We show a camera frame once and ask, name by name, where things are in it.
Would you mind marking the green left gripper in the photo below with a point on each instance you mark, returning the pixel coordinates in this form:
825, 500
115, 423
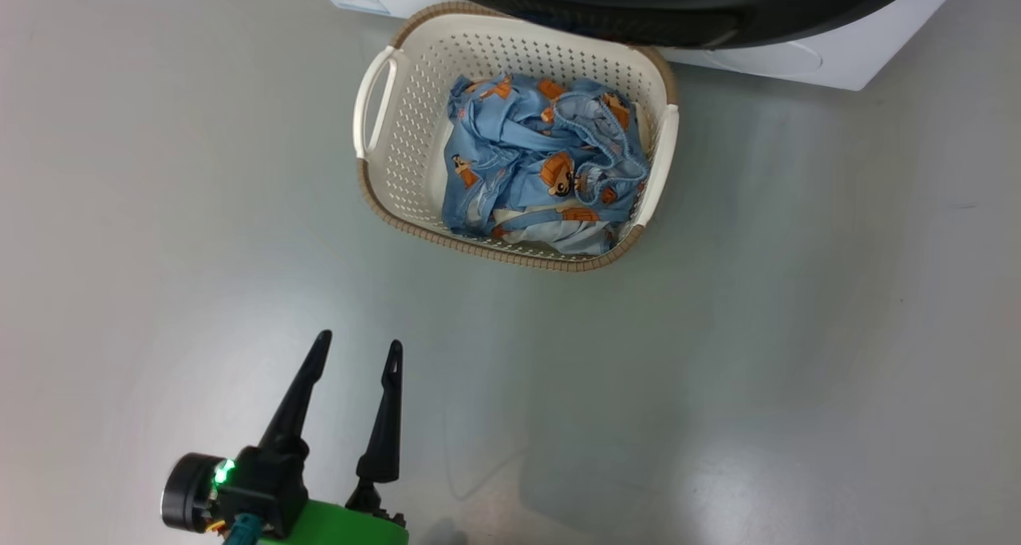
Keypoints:
343, 529

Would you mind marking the blue clothes with orange print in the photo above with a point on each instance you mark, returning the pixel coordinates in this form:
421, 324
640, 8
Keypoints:
518, 162

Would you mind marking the cream perforated laundry basket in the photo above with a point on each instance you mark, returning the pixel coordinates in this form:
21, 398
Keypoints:
415, 130

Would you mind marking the white front-load washing machine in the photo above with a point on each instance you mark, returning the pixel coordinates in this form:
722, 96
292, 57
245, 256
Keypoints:
837, 50

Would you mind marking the black round left gripper motor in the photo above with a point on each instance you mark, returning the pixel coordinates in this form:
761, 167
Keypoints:
185, 493

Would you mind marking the round white filter cover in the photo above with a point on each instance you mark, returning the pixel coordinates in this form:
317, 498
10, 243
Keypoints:
766, 58

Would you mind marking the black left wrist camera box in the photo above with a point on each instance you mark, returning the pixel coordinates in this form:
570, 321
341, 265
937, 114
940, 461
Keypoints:
267, 485

